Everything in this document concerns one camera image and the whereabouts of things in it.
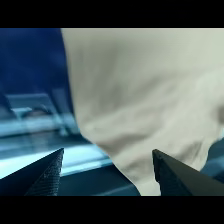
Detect beige garment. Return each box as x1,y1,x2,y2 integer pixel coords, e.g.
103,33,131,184
60,27,224,197

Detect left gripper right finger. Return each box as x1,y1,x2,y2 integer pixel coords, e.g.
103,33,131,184
151,148,224,197

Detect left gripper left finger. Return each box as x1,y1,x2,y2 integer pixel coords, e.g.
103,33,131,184
0,147,65,197

